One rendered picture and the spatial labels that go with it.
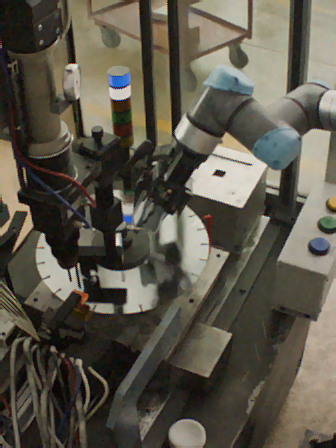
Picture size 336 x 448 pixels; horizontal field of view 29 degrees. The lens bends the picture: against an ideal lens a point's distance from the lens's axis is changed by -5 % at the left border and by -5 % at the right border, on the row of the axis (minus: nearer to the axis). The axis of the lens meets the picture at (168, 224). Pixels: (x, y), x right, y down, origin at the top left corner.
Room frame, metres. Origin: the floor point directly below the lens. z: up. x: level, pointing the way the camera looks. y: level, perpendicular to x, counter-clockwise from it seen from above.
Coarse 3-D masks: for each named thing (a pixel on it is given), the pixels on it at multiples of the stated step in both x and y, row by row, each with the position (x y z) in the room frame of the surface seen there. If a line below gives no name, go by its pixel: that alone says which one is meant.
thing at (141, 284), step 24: (120, 192) 1.07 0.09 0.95; (168, 216) 0.99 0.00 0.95; (192, 216) 0.99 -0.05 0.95; (168, 240) 0.92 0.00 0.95; (192, 240) 0.92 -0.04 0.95; (48, 264) 0.87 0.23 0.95; (144, 264) 0.86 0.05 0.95; (168, 264) 0.86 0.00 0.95; (192, 264) 0.86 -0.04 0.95; (72, 288) 0.81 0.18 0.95; (96, 288) 0.81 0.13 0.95; (120, 288) 0.81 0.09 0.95; (144, 288) 0.81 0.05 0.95; (168, 288) 0.80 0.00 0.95; (96, 312) 0.75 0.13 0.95; (120, 312) 0.75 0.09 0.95
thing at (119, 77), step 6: (120, 66) 1.24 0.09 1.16; (126, 66) 1.23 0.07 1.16; (108, 72) 1.21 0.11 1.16; (114, 72) 1.21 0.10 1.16; (120, 72) 1.21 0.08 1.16; (126, 72) 1.21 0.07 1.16; (114, 78) 1.20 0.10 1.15; (120, 78) 1.20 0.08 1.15; (126, 78) 1.20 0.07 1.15; (114, 84) 1.20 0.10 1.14; (120, 84) 1.20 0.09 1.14; (126, 84) 1.20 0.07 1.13
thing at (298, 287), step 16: (320, 192) 1.11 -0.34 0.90; (304, 208) 1.06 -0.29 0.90; (320, 208) 1.05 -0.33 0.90; (304, 224) 1.01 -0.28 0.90; (288, 240) 0.96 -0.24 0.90; (304, 240) 0.96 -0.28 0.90; (288, 256) 0.92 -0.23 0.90; (304, 256) 0.91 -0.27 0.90; (320, 256) 0.91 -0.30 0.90; (288, 272) 0.90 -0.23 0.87; (304, 272) 0.88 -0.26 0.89; (320, 272) 0.87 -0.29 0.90; (288, 288) 0.90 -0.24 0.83; (304, 288) 0.88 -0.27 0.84; (320, 288) 0.86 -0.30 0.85; (272, 304) 0.92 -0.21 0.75; (288, 304) 0.89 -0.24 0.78; (304, 304) 0.88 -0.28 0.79; (320, 304) 0.87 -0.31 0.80
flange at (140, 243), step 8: (128, 224) 0.96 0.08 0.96; (128, 232) 0.92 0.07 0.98; (144, 232) 0.94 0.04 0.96; (96, 240) 0.92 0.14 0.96; (128, 240) 0.90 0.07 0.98; (136, 240) 0.92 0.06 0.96; (144, 240) 0.92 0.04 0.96; (128, 248) 0.90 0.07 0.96; (136, 248) 0.90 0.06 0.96; (144, 248) 0.90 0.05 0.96; (128, 256) 0.88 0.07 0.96; (136, 256) 0.88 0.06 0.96; (144, 256) 0.88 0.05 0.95; (104, 264) 0.87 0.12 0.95; (112, 264) 0.86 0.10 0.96; (128, 264) 0.86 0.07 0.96
